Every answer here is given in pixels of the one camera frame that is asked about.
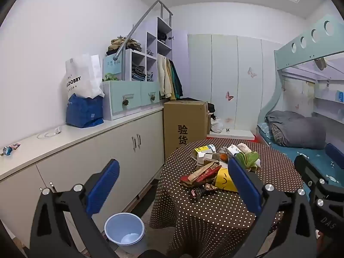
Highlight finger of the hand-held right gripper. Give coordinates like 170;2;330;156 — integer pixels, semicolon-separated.
326;143;344;167
294;154;327;197

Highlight small candy wrapper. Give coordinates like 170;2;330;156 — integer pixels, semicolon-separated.
1;143;21;156

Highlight white paper shopping bag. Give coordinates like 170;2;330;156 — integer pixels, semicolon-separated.
65;54;105;99

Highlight pile of folded clothes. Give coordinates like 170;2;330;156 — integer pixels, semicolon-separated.
106;36;141;55

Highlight red patterned wrapper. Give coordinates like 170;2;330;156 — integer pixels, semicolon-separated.
180;163;223;188

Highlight grey metal handrail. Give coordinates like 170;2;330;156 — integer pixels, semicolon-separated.
113;0;174;61

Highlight blue plastic waste bin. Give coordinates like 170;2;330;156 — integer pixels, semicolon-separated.
104;213;147;254

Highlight folded jeans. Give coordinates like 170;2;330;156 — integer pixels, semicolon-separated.
132;63;154;81

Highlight white plastic bag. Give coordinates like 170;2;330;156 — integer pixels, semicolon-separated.
210;115;224;133

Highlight white low cabinet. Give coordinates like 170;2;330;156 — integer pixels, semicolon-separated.
0;105;166;248

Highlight yellow paper box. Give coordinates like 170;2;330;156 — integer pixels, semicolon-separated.
214;167;239;192

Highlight white wardrobe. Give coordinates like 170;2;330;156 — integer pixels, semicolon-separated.
187;34;283;137

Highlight yellow and white small box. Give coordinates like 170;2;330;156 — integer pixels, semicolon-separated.
194;144;216;158

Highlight lilac bed wall shelf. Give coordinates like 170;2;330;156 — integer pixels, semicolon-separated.
313;79;344;125

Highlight tan cardboard piece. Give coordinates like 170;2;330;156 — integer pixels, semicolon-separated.
203;153;221;168

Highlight white box with blue print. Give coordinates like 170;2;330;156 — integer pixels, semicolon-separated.
226;144;244;158

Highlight white cable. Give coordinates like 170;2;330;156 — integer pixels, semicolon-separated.
37;126;62;140

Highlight lilac closet door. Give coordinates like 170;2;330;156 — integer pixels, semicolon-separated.
170;29;189;98

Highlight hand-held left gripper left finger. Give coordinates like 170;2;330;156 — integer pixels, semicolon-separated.
29;159;120;258

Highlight hanging cream jacket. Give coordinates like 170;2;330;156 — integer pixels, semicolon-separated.
157;54;172;98

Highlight mint drawer shelf unit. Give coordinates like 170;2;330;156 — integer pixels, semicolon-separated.
102;17;172;121

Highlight hanging dark jacket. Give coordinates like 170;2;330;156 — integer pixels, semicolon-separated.
172;60;184;98

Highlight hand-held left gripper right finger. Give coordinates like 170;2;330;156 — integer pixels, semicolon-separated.
226;157;316;258

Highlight dark candy wrapper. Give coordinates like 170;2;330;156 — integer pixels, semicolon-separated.
190;183;218;201

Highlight hanging yellow garment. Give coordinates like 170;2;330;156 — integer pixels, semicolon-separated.
167;59;177;100

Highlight grey quilt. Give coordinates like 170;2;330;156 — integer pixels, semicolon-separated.
265;110;327;149

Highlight teal storage box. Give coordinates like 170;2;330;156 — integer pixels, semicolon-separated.
103;54;125;81

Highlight teal bunk bed frame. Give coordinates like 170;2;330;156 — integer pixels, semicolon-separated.
255;13;344;140

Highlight white wooden step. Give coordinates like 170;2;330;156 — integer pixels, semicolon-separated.
207;129;256;141

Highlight brown polka-dot tablecloth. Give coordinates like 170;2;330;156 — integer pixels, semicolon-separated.
149;138;304;258

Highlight hanging green garment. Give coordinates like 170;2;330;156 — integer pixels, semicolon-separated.
170;60;180;98

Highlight plaid grey blanket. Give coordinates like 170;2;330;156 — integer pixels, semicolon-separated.
270;124;285;143

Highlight tall cardboard box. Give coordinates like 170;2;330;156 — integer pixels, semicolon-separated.
163;101;211;154

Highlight blue bag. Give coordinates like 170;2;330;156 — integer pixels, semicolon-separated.
66;94;104;128

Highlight red floor mat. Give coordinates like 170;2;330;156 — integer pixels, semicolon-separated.
206;137;259;143

